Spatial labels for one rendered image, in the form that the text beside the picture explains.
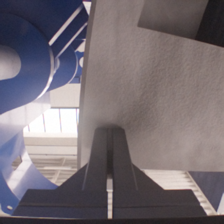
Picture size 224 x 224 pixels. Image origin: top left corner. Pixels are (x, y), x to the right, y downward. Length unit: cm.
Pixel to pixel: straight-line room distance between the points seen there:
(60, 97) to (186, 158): 958
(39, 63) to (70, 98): 908
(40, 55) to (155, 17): 32
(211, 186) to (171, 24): 27
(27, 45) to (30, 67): 6
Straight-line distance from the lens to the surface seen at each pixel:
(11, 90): 55
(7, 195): 333
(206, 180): 27
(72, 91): 946
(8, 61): 47
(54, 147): 1015
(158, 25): 33
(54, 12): 54
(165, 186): 950
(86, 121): 15
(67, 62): 86
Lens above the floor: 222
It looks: 17 degrees up
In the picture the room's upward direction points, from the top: 179 degrees counter-clockwise
